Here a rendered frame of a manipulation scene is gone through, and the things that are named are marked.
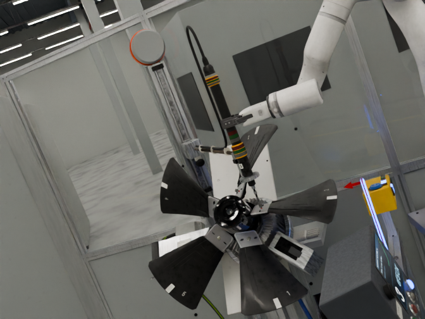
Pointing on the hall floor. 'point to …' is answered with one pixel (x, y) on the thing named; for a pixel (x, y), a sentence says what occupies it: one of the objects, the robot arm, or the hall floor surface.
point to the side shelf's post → (307, 293)
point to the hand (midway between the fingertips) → (228, 121)
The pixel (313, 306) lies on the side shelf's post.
